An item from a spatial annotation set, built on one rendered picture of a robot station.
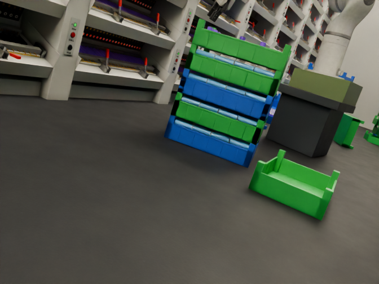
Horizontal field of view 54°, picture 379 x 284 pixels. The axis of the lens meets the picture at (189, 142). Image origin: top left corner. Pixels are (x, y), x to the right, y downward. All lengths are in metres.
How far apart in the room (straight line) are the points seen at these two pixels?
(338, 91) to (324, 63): 0.16
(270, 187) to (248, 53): 0.43
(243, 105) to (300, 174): 0.30
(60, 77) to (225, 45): 0.57
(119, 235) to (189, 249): 0.12
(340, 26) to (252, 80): 0.81
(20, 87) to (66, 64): 0.17
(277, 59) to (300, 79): 0.69
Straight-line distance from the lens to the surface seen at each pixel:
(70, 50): 1.37
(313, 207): 1.00
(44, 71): 1.34
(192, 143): 1.25
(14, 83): 1.32
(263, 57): 1.20
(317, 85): 1.85
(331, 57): 1.91
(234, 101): 1.21
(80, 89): 1.52
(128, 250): 0.58
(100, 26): 1.47
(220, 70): 1.21
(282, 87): 1.85
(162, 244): 0.62
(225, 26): 2.34
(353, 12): 1.91
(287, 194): 1.01
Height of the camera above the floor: 0.30
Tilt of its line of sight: 13 degrees down
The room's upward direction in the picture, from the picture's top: 18 degrees clockwise
